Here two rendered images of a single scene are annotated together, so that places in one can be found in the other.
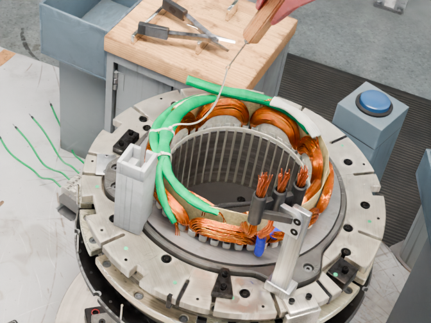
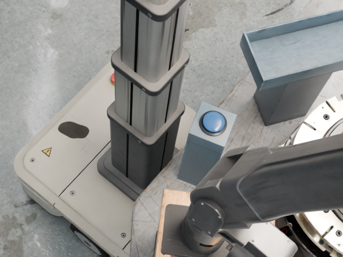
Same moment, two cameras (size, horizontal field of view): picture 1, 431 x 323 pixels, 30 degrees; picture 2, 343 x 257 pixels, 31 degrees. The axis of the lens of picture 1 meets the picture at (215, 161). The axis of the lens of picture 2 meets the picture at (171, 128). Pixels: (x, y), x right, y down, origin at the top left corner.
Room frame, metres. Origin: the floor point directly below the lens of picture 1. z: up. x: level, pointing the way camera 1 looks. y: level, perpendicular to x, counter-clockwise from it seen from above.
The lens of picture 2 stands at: (1.08, 0.22, 2.05)
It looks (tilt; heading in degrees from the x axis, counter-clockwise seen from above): 66 degrees down; 248
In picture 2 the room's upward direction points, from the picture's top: 10 degrees clockwise
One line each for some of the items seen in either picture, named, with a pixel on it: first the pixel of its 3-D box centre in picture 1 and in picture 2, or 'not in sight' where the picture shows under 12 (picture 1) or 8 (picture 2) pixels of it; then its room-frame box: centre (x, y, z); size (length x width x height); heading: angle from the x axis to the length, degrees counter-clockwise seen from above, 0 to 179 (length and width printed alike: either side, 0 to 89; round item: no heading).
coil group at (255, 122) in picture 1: (275, 126); not in sight; (0.65, -0.06, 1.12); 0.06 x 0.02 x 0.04; 71
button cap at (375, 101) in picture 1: (375, 100); (213, 122); (0.83, -0.19, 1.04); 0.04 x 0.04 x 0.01
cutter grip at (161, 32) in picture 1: (153, 30); not in sight; (0.84, 0.11, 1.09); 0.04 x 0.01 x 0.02; 86
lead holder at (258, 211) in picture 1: (278, 203); not in sight; (0.46, -0.06, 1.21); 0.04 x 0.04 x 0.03; 71
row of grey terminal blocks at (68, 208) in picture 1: (86, 188); not in sight; (0.81, 0.18, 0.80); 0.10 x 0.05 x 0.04; 150
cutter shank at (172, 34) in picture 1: (191, 36); not in sight; (0.84, 0.06, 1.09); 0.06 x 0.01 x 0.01; 96
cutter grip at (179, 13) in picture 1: (174, 9); not in sight; (0.89, 0.09, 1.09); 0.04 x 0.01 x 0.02; 56
